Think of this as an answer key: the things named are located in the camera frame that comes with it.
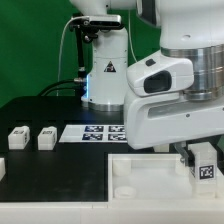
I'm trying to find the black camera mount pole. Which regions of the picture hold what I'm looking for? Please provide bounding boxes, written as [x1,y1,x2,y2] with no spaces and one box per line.
[75,27,86,78]

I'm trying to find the white square tabletop part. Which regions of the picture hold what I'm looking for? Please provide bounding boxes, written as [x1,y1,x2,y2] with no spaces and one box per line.
[108,154,224,201]

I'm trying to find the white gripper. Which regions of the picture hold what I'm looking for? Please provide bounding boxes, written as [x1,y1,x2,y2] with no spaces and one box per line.
[124,90,224,167]

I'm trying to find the white sheet with tags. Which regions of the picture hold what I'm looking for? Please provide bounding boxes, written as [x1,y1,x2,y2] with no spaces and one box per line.
[59,124,127,143]

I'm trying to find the black base cables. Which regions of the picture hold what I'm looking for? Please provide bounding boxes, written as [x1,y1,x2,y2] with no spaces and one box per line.
[37,78,88,98]

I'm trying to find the white obstacle fence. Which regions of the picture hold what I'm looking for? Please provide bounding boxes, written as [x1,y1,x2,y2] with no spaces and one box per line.
[0,201,224,224]

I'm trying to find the black camera on mount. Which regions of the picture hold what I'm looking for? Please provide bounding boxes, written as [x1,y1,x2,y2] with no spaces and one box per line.
[69,14,122,30]

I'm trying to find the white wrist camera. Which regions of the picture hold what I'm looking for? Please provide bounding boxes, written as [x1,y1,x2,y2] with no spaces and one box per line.
[127,51,194,97]

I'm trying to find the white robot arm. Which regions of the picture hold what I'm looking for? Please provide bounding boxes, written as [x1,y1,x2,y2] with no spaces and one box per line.
[70,0,224,150]

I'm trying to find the white camera cable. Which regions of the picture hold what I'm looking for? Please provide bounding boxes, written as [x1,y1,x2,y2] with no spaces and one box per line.
[55,17,78,98]

